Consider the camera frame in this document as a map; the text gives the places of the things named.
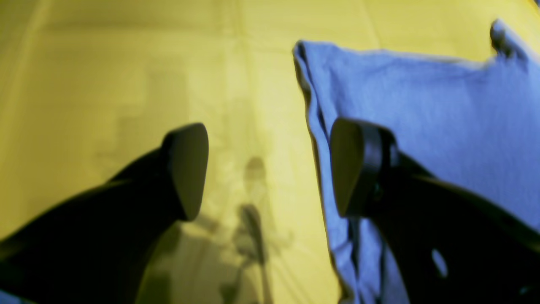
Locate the grey t-shirt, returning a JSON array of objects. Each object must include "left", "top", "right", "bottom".
[{"left": 293, "top": 20, "right": 540, "bottom": 304}]

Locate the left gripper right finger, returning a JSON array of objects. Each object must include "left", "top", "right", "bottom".
[{"left": 330, "top": 119, "right": 540, "bottom": 304}]

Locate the yellow table cloth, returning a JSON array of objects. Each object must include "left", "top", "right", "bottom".
[{"left": 1, "top": 0, "right": 539, "bottom": 304}]

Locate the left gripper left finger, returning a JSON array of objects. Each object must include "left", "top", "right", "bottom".
[{"left": 1, "top": 123, "right": 209, "bottom": 304}]

